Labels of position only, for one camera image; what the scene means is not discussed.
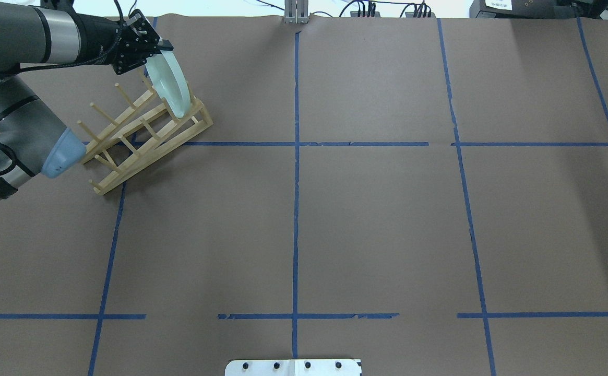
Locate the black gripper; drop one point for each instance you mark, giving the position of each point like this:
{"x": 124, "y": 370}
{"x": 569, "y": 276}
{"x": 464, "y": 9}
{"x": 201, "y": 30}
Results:
{"x": 96, "y": 37}

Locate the light green plate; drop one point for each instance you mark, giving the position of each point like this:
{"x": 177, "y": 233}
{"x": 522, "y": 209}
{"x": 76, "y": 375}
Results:
{"x": 169, "y": 81}

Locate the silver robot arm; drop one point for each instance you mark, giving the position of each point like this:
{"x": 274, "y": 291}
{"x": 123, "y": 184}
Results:
{"x": 53, "y": 35}

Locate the wooden dish rack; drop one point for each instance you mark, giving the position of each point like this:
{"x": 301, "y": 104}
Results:
{"x": 142, "y": 134}

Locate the orange black connector block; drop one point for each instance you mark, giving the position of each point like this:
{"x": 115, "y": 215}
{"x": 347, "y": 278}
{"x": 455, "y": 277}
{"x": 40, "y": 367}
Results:
{"x": 361, "y": 9}

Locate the black box with label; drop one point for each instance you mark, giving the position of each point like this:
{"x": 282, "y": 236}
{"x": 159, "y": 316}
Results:
{"x": 536, "y": 9}

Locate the aluminium frame post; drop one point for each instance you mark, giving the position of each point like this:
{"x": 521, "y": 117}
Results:
{"x": 296, "y": 12}

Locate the white pedestal column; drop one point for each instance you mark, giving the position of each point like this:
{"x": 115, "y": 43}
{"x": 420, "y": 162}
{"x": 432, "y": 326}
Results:
{"x": 294, "y": 367}

